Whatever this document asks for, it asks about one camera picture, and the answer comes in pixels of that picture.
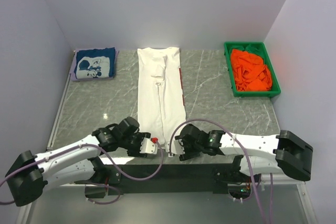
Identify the white t-shirt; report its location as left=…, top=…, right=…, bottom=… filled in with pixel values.
left=137, top=47, right=186, bottom=152

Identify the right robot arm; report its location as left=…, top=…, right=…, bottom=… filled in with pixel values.
left=169, top=124, right=313, bottom=182

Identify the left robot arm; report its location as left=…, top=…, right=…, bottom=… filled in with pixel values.
left=5, top=117, right=158, bottom=207

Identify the folded blue printed t-shirt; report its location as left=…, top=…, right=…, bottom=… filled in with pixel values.
left=73, top=47, right=117, bottom=80

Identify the orange t-shirt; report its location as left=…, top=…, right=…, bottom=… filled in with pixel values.
left=230, top=49, right=272, bottom=92

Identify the green plastic bin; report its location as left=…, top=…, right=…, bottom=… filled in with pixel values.
left=224, top=41, right=281, bottom=98

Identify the dark green t-shirt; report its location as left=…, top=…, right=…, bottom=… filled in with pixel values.
left=245, top=44, right=262, bottom=56

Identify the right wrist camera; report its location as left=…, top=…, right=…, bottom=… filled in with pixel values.
left=165, top=140, right=185, bottom=157

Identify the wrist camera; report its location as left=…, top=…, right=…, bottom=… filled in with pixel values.
left=140, top=137, right=158, bottom=155
left=165, top=140, right=185, bottom=157

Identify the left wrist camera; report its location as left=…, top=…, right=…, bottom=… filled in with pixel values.
left=140, top=137, right=158, bottom=155

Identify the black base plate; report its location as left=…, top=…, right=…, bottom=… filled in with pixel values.
left=73, top=164, right=263, bottom=198

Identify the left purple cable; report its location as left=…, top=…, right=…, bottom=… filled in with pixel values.
left=0, top=136, right=165, bottom=206

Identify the aluminium rail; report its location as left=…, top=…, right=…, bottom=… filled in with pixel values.
left=40, top=160, right=304, bottom=190

